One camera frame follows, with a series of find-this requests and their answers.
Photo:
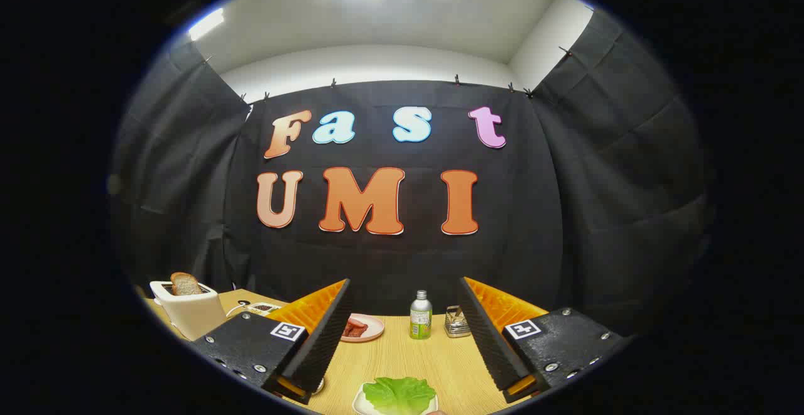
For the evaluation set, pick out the pink plate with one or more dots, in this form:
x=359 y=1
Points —
x=375 y=324

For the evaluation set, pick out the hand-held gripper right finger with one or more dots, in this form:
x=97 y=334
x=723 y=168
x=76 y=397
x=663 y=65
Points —
x=487 y=333

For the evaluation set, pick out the black backdrop cloth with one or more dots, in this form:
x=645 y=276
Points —
x=389 y=264

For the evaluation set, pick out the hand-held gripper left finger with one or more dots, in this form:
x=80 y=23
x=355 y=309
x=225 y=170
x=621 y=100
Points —
x=326 y=333

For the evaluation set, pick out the green lettuce leaf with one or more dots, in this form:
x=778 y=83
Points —
x=399 y=395

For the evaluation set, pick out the small ceiling light panel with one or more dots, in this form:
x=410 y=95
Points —
x=206 y=24

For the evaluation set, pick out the brown meat pieces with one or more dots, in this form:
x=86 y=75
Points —
x=355 y=329

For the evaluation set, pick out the small white squarish dish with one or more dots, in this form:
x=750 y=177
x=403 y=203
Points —
x=359 y=404

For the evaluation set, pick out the bread slice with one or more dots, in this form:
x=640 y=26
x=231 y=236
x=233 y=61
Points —
x=185 y=284

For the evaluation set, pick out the white toaster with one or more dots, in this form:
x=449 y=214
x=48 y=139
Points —
x=195 y=314

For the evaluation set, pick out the white divided seasoning dish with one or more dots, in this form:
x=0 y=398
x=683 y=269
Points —
x=260 y=307

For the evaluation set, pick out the green label metal bottle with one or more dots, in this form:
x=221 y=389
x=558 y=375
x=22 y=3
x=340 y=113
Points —
x=421 y=321

